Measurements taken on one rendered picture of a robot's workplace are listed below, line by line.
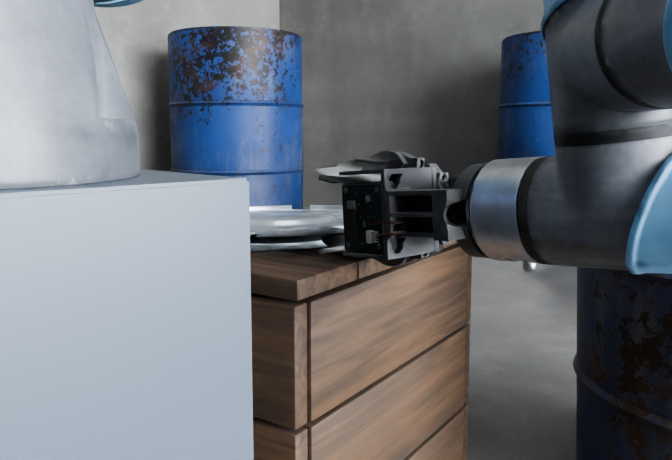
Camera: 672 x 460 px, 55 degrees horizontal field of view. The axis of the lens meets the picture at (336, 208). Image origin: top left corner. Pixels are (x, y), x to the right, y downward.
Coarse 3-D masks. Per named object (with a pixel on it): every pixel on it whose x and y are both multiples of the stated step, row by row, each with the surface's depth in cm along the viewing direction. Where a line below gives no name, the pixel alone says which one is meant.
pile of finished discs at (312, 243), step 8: (256, 240) 70; (264, 240) 70; (272, 240) 70; (280, 240) 70; (288, 240) 70; (296, 240) 70; (304, 240) 70; (312, 240) 70; (320, 240) 66; (256, 248) 64; (264, 248) 64; (272, 248) 65; (280, 248) 65; (288, 248) 65; (296, 248) 65; (304, 248) 66
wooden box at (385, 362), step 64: (256, 256) 62; (320, 256) 62; (448, 256) 77; (256, 320) 55; (320, 320) 55; (384, 320) 65; (448, 320) 78; (256, 384) 56; (320, 384) 56; (384, 384) 66; (448, 384) 80; (256, 448) 56; (320, 448) 57; (384, 448) 67; (448, 448) 81
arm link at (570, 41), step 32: (544, 0) 40; (576, 0) 37; (544, 32) 41; (576, 32) 35; (576, 64) 36; (576, 96) 38; (608, 96) 35; (576, 128) 38; (608, 128) 37; (640, 128) 37
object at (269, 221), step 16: (256, 208) 89; (272, 208) 90; (288, 208) 90; (320, 208) 89; (336, 208) 88; (256, 224) 70; (272, 224) 69; (288, 224) 70; (304, 224) 70; (320, 224) 70; (336, 224) 70
